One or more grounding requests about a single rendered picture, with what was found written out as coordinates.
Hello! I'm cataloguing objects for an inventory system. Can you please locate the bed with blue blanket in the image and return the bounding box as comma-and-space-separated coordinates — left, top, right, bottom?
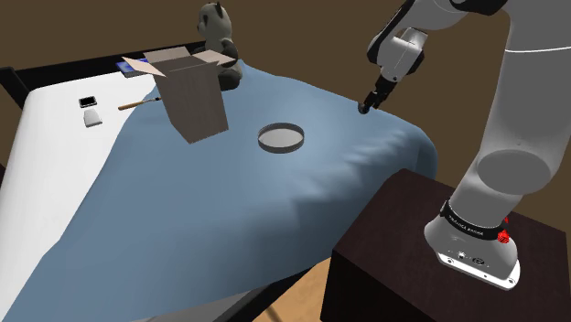
0, 40, 439, 322

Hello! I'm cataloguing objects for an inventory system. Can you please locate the panda plush toy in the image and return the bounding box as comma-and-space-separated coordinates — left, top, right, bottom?
197, 1, 244, 91

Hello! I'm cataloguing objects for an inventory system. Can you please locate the round grey dish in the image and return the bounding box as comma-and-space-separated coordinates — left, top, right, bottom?
257, 122, 306, 155

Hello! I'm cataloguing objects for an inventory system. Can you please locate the small white grey device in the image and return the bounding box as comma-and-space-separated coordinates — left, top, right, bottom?
82, 109, 103, 129

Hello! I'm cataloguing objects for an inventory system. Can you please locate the open brown cardboard box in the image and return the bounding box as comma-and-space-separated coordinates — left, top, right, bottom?
121, 46, 238, 145

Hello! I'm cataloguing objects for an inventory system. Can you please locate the blue tablet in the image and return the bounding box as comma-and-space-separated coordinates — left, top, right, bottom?
115, 58, 154, 80

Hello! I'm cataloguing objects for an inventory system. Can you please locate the dark robot stand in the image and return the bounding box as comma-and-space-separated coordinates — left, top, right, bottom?
319, 167, 571, 322

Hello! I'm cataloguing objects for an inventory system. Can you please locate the wooden handled tool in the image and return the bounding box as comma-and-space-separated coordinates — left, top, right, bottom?
117, 96, 162, 112

